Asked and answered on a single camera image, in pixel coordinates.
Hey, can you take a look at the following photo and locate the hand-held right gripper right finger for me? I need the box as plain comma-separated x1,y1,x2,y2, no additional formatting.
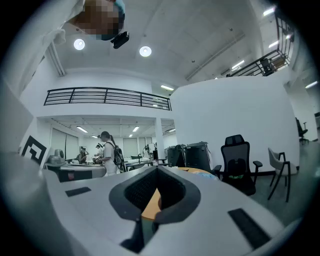
150,165,202,235

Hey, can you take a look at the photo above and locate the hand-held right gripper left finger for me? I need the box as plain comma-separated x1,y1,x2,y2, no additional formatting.
108,165,158,254

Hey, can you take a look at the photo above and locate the black equipment case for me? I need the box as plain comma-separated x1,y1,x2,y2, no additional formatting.
166,143,187,168
184,141,214,174

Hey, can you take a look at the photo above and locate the light blue plastic bag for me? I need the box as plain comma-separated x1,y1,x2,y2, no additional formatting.
197,171,220,181

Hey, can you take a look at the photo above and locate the orange table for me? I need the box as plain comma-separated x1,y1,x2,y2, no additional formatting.
140,167,213,222

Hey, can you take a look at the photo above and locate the white curved desk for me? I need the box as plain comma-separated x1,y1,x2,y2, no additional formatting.
44,162,107,183

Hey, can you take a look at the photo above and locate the black mesh office chair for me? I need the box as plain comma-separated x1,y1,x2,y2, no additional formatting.
213,134,264,197

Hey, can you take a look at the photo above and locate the grey desk device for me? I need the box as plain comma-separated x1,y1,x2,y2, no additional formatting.
46,148,67,168

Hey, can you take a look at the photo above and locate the white chair with black legs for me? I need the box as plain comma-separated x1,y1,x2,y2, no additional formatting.
267,147,299,203

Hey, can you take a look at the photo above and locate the black balcony railing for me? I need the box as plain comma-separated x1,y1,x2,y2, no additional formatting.
43,86,173,112

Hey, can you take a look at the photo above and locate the round ceiling lamp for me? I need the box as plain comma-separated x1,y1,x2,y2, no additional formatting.
138,45,153,58
73,38,86,51

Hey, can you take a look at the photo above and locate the person's white shirt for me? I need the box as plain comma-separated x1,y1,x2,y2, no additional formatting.
4,0,86,94

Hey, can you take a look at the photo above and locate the person's head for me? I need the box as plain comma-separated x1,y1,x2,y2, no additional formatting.
69,0,126,42

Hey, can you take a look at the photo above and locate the black stair railing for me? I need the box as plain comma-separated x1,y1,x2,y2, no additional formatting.
226,9,295,77

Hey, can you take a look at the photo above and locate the black head camera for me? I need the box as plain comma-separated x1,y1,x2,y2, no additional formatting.
110,31,130,50

